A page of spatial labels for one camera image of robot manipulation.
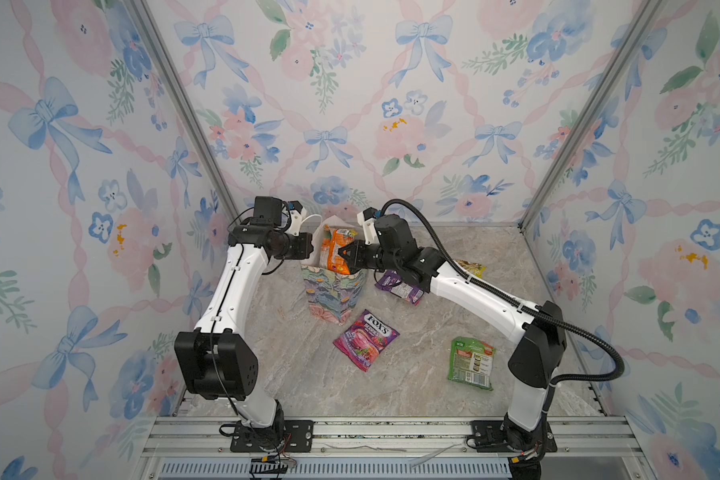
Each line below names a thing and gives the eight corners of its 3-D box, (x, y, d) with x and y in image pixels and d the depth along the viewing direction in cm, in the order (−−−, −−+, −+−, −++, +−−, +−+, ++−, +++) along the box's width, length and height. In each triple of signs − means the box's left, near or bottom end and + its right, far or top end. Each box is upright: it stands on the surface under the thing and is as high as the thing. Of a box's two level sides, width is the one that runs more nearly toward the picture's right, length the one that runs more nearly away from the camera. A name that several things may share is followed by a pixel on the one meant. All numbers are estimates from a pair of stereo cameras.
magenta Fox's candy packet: (334, 345, 91) (333, 340, 89) (367, 312, 98) (367, 307, 96) (365, 373, 86) (365, 369, 83) (397, 336, 93) (398, 332, 90)
